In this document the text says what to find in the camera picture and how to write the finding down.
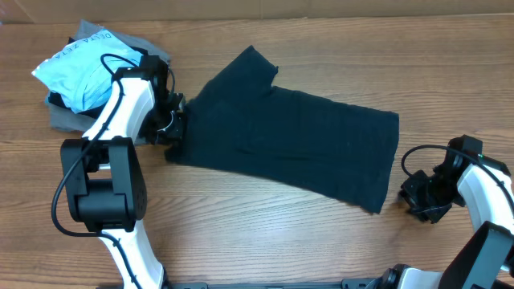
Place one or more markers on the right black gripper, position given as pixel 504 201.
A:
pixel 420 197

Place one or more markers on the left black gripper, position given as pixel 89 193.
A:
pixel 173 136

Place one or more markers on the black Nike t-shirt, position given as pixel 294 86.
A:
pixel 241 122

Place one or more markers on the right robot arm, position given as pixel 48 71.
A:
pixel 488 196

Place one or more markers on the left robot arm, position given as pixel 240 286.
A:
pixel 102 176

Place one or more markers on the light blue folded shirt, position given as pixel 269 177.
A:
pixel 80 68

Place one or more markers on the black folded shirt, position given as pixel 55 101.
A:
pixel 60 102

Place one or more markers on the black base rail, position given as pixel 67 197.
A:
pixel 257 284

